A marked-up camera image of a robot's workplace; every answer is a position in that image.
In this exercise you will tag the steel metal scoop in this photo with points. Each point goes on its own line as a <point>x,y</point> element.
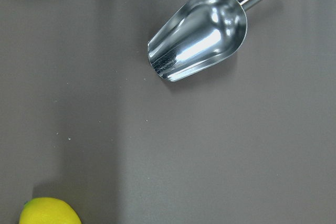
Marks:
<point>199,35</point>

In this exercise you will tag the yellow lemon near lime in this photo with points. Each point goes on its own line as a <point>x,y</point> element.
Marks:
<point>48,210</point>

